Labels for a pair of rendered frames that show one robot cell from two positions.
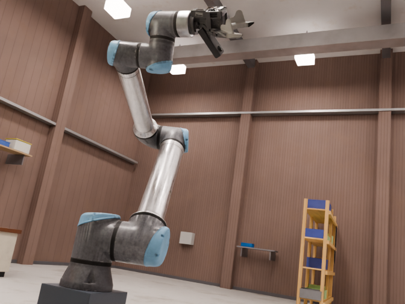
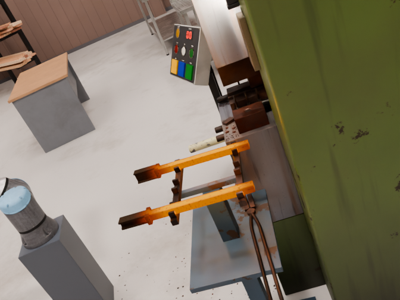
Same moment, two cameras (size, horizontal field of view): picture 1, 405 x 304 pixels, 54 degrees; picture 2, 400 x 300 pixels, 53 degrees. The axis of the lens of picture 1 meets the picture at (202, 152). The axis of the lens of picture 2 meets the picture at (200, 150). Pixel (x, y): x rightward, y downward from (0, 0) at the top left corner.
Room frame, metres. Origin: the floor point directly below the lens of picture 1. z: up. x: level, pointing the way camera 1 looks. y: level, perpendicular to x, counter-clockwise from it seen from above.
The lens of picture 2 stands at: (1.54, 2.35, 1.65)
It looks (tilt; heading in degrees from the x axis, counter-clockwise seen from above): 29 degrees down; 243
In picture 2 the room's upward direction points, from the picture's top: 23 degrees counter-clockwise
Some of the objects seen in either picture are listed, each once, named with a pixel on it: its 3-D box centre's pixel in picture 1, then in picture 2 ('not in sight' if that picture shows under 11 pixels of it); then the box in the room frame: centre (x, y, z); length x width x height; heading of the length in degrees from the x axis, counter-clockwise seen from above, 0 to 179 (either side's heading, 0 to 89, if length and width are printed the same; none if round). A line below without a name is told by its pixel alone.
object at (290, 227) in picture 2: not in sight; (320, 218); (0.51, 1.22, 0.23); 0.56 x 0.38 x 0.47; 144
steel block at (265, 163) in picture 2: not in sight; (298, 142); (0.51, 1.22, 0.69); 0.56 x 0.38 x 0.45; 144
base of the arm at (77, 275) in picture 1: (88, 273); (36, 228); (1.55, 0.35, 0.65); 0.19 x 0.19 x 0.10
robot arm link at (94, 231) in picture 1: (98, 236); (20, 207); (1.55, 0.34, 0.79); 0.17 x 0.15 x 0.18; 84
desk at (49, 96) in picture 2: not in sight; (56, 99); (0.47, -2.89, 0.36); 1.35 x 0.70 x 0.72; 69
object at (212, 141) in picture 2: not in sight; (227, 136); (0.53, 0.72, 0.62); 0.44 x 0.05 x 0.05; 144
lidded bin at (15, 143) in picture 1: (17, 146); not in sight; (8.46, 3.95, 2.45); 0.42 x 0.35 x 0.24; 154
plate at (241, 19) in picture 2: not in sight; (248, 41); (0.74, 1.38, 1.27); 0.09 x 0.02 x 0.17; 54
